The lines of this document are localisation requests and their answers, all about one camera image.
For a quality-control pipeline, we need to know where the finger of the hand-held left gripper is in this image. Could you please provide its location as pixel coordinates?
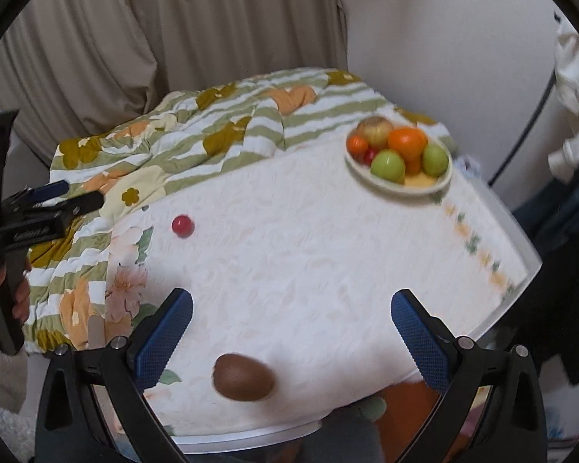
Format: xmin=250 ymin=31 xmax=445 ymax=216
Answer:
xmin=29 ymin=192 xmax=105 ymax=225
xmin=10 ymin=179 xmax=71 ymax=210

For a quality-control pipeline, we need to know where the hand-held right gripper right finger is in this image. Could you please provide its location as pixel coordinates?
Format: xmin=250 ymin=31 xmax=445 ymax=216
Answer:
xmin=391 ymin=289 xmax=548 ymax=463

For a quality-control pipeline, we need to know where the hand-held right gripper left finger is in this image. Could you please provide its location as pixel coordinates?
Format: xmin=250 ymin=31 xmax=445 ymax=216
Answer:
xmin=34 ymin=288 xmax=195 ymax=463

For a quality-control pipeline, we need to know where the brown kiwi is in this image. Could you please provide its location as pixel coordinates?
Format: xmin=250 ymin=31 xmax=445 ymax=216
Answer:
xmin=213 ymin=353 xmax=276 ymax=402

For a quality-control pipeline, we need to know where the cream plate with yellow pattern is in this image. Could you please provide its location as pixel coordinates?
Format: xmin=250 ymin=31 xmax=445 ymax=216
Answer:
xmin=345 ymin=120 xmax=453 ymax=197

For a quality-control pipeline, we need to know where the green apple with stem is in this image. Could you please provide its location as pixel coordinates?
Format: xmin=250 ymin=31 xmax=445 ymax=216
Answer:
xmin=371 ymin=149 xmax=407 ymax=184

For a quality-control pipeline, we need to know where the round green guava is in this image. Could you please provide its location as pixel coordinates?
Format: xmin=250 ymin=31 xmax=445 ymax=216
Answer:
xmin=422 ymin=142 xmax=450 ymax=177

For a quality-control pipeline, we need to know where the large orange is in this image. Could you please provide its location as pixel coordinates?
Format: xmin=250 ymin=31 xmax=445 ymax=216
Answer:
xmin=387 ymin=127 xmax=428 ymax=161

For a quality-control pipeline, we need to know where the person's left forearm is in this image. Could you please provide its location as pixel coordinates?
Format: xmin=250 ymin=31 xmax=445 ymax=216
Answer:
xmin=0 ymin=338 xmax=38 ymax=463

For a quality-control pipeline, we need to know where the orange cloth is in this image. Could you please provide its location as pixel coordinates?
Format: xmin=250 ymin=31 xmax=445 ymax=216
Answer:
xmin=379 ymin=381 xmax=442 ymax=449

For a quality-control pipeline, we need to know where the white floral tablecloth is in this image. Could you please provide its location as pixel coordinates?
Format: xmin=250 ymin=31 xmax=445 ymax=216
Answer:
xmin=103 ymin=120 xmax=532 ymax=437

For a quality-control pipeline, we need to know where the white table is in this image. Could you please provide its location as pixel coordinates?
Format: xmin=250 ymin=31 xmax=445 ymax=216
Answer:
xmin=89 ymin=154 xmax=544 ymax=454

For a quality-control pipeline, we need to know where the dark garment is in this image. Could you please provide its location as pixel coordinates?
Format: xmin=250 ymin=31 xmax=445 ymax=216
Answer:
xmin=511 ymin=164 xmax=579 ymax=387

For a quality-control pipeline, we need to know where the green striped floral blanket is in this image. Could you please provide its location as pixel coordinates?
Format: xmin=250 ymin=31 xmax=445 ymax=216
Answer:
xmin=22 ymin=68 xmax=459 ymax=353

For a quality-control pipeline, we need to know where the beige curtain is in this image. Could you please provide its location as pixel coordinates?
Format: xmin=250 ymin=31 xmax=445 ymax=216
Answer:
xmin=0 ymin=0 xmax=348 ymax=169

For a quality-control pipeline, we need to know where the yellow brown pear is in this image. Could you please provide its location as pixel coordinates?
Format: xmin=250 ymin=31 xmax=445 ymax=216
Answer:
xmin=356 ymin=117 xmax=395 ymax=150

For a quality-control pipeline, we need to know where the white garment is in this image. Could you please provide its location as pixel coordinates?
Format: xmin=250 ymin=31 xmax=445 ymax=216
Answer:
xmin=547 ymin=10 xmax=579 ymax=184

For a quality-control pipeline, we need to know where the black cable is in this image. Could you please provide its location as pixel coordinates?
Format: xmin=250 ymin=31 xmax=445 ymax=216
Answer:
xmin=489 ymin=70 xmax=558 ymax=186

